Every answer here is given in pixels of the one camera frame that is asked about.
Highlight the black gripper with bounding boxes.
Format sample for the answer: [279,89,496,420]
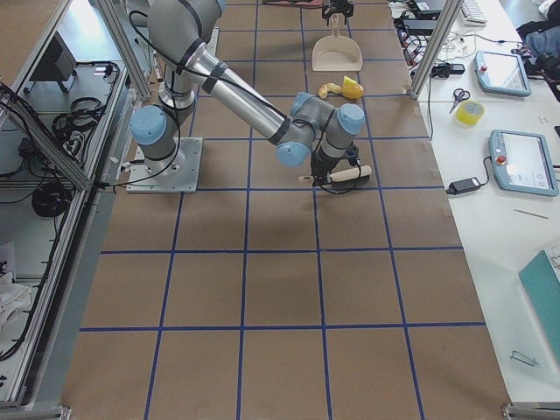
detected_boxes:
[321,0,354,20]
[311,148,359,177]

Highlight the beige hand brush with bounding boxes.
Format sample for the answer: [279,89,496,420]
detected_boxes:
[298,165,372,186]

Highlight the beige plastic dustpan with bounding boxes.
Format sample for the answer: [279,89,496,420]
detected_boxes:
[311,14,363,72]

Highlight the yellow green sponge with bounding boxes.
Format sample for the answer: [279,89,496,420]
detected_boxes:
[343,76,358,89]

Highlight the croissant bread piece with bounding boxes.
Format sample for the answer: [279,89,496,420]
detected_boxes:
[318,82,342,99]

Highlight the brown potato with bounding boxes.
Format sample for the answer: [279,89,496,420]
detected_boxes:
[341,84,364,100]

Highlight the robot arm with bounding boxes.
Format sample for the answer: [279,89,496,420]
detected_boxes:
[130,1,365,186]

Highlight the black power brick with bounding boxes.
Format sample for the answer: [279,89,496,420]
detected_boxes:
[446,177,482,195]

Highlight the scissors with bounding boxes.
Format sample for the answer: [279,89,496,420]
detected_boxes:
[449,87,471,114]

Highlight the yellow tape roll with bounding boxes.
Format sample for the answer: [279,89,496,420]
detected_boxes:
[455,100,486,127]

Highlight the far teach pendant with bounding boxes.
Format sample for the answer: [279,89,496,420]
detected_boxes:
[473,51,532,97]

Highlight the teach pendant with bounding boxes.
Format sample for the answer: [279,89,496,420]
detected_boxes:
[488,129,559,197]
[473,51,532,97]

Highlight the near teach pendant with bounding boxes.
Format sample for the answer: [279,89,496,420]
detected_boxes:
[488,129,559,197]

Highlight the teal folder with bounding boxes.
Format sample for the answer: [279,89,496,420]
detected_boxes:
[519,250,559,359]

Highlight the metal clip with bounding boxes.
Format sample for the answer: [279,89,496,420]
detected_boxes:
[510,350,539,367]

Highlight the white cloth bundle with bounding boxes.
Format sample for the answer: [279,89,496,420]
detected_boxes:
[0,242,34,347]

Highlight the aluminium frame post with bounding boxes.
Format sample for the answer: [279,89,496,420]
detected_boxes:
[409,0,462,100]

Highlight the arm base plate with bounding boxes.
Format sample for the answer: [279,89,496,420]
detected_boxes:
[206,26,220,55]
[126,136,204,193]

